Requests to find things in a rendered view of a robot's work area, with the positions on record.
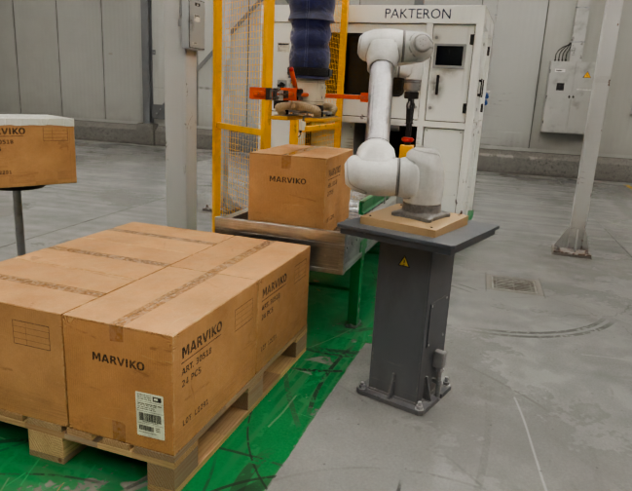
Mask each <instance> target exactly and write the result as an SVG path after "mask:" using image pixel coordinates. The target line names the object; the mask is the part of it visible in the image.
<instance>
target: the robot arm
mask: <svg viewBox="0 0 632 491"><path fill-rule="evenodd" d="M433 48H434V45H433V41H432V39H431V37H430V36H429V35H428V34H426V33H424V32H416V31H408V30H398V29H374V30H370V31H367V32H365V33H363V34H362V35H360V37H359V40H358V46H357V54H358V55H359V57H360V58H361V59H362V60H363V61H366V62H367V71H368V72H369V74H370V77H369V90H368V106H367V120H366V133H365V142H363V143H362V144H361V145H360V146H359V147H358V149H357V152H356V155H352V156H350V157H349V158H348V159H347V161H346V162H345V184H346V185H347V186H348V187H349V188H350V189H352V190H354V191H355V192H358V193H361V194H365V195H372V196H397V197H401V198H403V204H402V208H401V209H398V210H394V211H392V212H391V215H393V216H400V217H405V218H409V219H414V220H418V221H422V222H425V223H431V222H432V221H435V220H438V219H441V218H444V217H450V216H451V213H450V212H448V211H444V210H441V202H442V196H443V190H444V178H445V172H444V167H443V163H442V159H441V157H440V154H439V152H438V151H437V150H436V149H433V148H428V147H422V146H417V147H415V148H412V149H411V150H409V151H408V152H407V154H406V157H402V158H395V153H394V149H393V147H392V146H391V145H390V116H391V101H392V85H393V78H394V77H399V78H404V88H403V90H404V91H406V92H404V98H408V102H407V103H406V123H405V124H406V130H405V136H408V137H411V131H412V124H413V116H414V108H415V102H414V99H418V98H419V93H418V91H420V90H421V83H422V77H423V74H424V61H426V60H427V59H429V58H430V57H431V55H432V53H433Z"/></svg>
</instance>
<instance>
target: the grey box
mask: <svg viewBox="0 0 632 491"><path fill-rule="evenodd" d="M204 13H205V7H204V1H203V0H182V49H187V50H194V51H204Z"/></svg>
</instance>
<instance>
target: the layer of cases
mask: <svg viewBox="0 0 632 491"><path fill-rule="evenodd" d="M310 252H311V246H310V245H298V244H292V243H285V242H277V241H270V240H263V239H255V238H249V237H241V236H234V235H227V234H219V233H212V232H205V231H198V230H191V229H183V228H176V227H169V226H162V225H155V224H147V223H140V222H131V223H128V224H125V225H121V226H118V227H115V228H111V229H108V230H105V231H101V232H98V233H95V234H91V235H88V236H86V237H83V238H79V239H76V240H72V241H69V242H66V243H62V244H59V245H53V246H50V247H47V248H43V249H40V250H37V251H33V252H30V253H27V254H24V255H21V256H18V257H15V258H11V259H8V260H4V261H1V262H0V409H2V410H6V411H10V412H13V413H17V414H20V415H23V416H27V417H31V418H34V419H38V420H42V421H45V422H49V423H53V424H56V425H60V426H64V427H66V428H68V427H69V428H70V429H74V430H77V431H81V432H85V433H88V434H95V435H98V436H102V437H106V438H109V439H113V440H117V441H120V442H123V443H127V444H130V445H134V446H138V447H141V448H145V449H149V450H152V451H156V452H160V453H163V454H167V455H170V456H175V455H176V454H177V453H178V452H179V451H180V450H181V449H182V448H183V447H184V446H185V445H186V444H187V443H188V442H189V441H190V440H191V439H192V438H193V437H194V436H195V435H196V434H197V433H198V432H199V431H200V430H201V429H202V428H203V427H204V426H205V425H206V424H207V423H208V422H209V421H210V420H211V419H212V418H213V417H214V416H215V415H216V414H217V413H218V412H219V411H220V410H221V409H222V408H223V407H224V406H225V405H226V404H227V403H228V402H229V401H230V400H231V399H232V398H233V397H234V396H235V395H236V394H237V393H238V392H239V391H240V390H241V389H242V388H243V387H244V386H245V385H246V384H247V383H248V382H249V381H250V380H251V379H252V378H253V377H254V376H255V374H257V373H258V372H259V371H260V370H261V369H262V368H263V367H264V366H265V365H266V364H267V363H268V362H269V361H270V360H271V359H272V358H273V357H274V356H275V355H276V354H277V353H278V352H279V351H280V350H281V349H282V348H283V347H284V346H285V345H286V344H287V343H288V342H289V341H290V340H291V339H292V338H293V337H294V336H295V335H296V334H297V333H298V332H299V331H300V330H301V329H302V328H303V327H304V326H305V325H306V324H307V313H308V292H309V273H310Z"/></svg>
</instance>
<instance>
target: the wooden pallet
mask: <svg viewBox="0 0 632 491"><path fill-rule="evenodd" d="M306 344H307V324H306V325H305V326H304V327H303V328H302V329H301V330H300V331H299V332H298V333H297V334H296V335H295V336H294V337H293V338H292V339H291V340H290V341H289V342H288V343H287V344H286V345H285V346H284V347H283V348H282V349H281V350H280V351H279V352H278V353H277V354H276V355H275V356H274V357H273V358H272V359H271V360H270V361H269V362H268V363H267V364H266V365H265V366H264V367H263V368H262V369H261V370H260V371H259V372H258V373H257V374H255V376H254V377H253V378H252V379H251V380H250V381H249V382H248V383H247V384H246V385H245V386H244V387H243V388H242V389H241V390H240V391H239V392H238V393H237V394H236V395H235V396H234V397H233V398H232V399H231V400H230V401H229V402H228V403H227V404H226V405H225V406H224V407H223V408H222V409H221V410H220V411H219V412H218V413H217V414H216V415H215V416H214V417H213V418H212V419H211V420H210V421H209V422H208V423H207V424H206V425H205V426H204V427H203V428H202V429H201V430H200V431H199V432H198V433H197V434H196V435H195V436H194V437H193V438H192V439H191V440H190V441H189V442H188V443H187V444H186V445H185V446H184V447H183V448H182V449H181V450H180V451H179V452H178V453H177V454H176V455H175V456H170V455H167V454H163V453H160V452H156V451H152V450H149V449H145V448H141V447H138V446H134V445H130V444H127V443H123V442H120V441H117V440H113V439H109V438H106V437H102V436H98V435H95V434H88V433H85V432H81V431H77V430H74V429H70V428H69V427H68V428H66V427H64V426H60V425H56V424H53V423H49V422H45V421H42V420H38V419H34V418H31V417H27V416H23V415H20V414H17V413H13V412H10V411H6V410H2V409H0V421H2V422H5V423H9V424H12V425H16V426H20V427H23V428H27V429H28V440H29V454H30V455H33V456H36V457H40V458H43V459H46V460H50V461H53V462H56V463H60V464H63V465H64V464H65V463H67V462H68V461H69V460H70V459H72V458H73V457H74V456H76V455H77V454H78V453H79V452H81V451H82V450H83V449H85V448H86V447H87V446H91V447H95V448H99V449H102V450H106V451H109V452H113V453H116V454H120V455H124V456H127V457H131V458H133V459H137V460H140V461H144V462H147V479H148V490H151V491H181V490H182V489H183V487H184V486H185V485H186V484H187V483H188V482H189V481H190V480H191V479H192V477H193V476H194V475H195V474H196V473H197V472H198V471H199V470H200V468H201V467H202V466H203V465H204V464H205V463H206V462H207V461H208V459H209V458H210V457H211V456H212V455H213V454H214V453H215V452H216V450H217V449H218V448H219V447H220V446H221V445H222V444H223V443H224V442H225V440H226V439H227V438H228V437H229V436H230V435H231V434H232V433H233V431H234V430H235V429H236V428H237V427H238V426H239V425H240V424H241V422H242V421H243V420H244V419H245V418H246V417H247V416H248V415H249V413H250V412H251V411H252V410H253V409H254V408H255V407H256V406H257V404H258V403H259V402H260V401H261V400H262V399H263V398H264V397H265V396H266V394H267V393H268V392H269V391H270V390H271V389H272V388H273V387H274V385H275V384H276V383H277V382H278V381H279V380H280V379H281V377H282V376H283V375H284V374H285V373H286V372H287V371H288V370H289V369H290V367H291V366H292V365H293V364H294V363H295V362H296V361H297V360H298V358H299V357H301V356H302V355H303V354H304V353H305V352H306Z"/></svg>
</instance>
